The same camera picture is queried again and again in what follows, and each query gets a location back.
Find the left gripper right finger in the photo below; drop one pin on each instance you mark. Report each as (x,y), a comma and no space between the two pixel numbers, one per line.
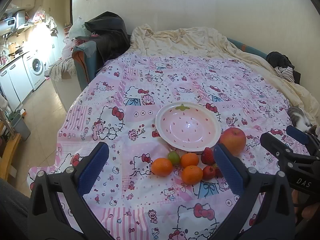
(264,209)

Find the orange tangerine front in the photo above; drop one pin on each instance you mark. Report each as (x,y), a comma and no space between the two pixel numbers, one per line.
(192,175)

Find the pink Hello Kitty bedsheet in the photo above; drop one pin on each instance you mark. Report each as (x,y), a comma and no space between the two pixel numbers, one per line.
(169,147)

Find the striped garment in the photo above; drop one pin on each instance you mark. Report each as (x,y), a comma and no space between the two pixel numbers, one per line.
(285,73)

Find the red strawberry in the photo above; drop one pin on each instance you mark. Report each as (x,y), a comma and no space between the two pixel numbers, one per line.
(207,156)

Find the red apple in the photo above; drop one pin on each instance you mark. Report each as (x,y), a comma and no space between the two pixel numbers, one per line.
(234,139)

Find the orange tangerine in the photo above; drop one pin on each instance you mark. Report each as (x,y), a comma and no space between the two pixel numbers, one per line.
(161,167)
(192,175)
(189,159)

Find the white microwave appliance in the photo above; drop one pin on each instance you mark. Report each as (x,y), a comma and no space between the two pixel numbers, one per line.
(9,25)

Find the grey white cat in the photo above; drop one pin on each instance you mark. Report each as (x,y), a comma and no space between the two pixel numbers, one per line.
(301,122)

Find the black bag on bed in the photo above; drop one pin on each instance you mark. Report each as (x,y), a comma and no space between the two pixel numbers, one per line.
(109,34)

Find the green lime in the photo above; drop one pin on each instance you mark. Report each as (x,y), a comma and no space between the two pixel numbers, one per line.
(174,158)

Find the small red fruit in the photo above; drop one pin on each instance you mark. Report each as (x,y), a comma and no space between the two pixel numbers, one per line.
(218,172)

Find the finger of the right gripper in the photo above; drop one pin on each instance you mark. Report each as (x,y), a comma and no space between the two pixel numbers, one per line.
(284,153)
(310,141)

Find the white washing machine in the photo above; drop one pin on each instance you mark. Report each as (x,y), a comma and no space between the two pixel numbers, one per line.
(35,69)

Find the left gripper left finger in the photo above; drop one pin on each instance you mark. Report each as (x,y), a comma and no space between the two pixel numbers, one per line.
(57,209)

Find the small red tomato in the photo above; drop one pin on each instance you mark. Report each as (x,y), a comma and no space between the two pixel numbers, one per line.
(208,173)

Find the black clothes pile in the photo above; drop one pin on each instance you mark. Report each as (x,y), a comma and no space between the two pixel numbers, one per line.
(276,59)

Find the white kitchen cabinet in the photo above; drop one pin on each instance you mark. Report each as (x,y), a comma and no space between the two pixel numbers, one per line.
(15,83)

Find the grey trash bin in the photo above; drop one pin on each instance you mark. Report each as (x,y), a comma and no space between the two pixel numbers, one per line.
(20,127)

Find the person's right hand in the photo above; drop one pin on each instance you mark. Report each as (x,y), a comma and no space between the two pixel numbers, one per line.
(302,211)

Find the pink strawberry ceramic bowl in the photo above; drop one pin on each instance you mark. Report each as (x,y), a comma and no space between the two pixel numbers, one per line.
(188,126)

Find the wooden chair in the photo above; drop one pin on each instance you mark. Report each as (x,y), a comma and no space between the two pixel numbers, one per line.
(9,145)

